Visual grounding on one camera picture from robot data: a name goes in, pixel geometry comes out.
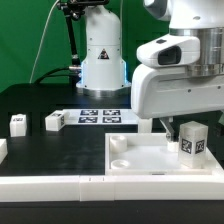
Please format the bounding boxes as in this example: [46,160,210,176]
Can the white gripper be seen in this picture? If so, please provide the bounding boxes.
[131,64,224,142]

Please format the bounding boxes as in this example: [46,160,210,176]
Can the white square tabletop part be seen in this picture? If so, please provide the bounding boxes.
[105,133,224,176]

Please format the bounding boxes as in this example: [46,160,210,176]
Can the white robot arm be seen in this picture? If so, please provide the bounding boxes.
[77,0,224,121]

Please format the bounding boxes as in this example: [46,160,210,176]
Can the white left obstacle piece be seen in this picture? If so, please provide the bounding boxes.
[0,139,8,164]

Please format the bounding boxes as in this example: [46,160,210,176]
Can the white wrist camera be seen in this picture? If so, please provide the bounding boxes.
[137,34,200,68]

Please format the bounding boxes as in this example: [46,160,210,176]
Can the white fiducial base plate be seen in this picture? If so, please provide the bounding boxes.
[63,109,138,125]

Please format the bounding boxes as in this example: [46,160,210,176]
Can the black cables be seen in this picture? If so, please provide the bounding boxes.
[33,65,83,85]

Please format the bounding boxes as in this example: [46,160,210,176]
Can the white front obstacle wall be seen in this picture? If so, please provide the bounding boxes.
[0,175,224,202]

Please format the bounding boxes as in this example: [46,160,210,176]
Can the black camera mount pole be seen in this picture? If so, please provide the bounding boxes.
[57,0,110,66]

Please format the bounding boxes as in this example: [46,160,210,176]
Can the white cable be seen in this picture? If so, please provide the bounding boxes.
[29,0,59,84]

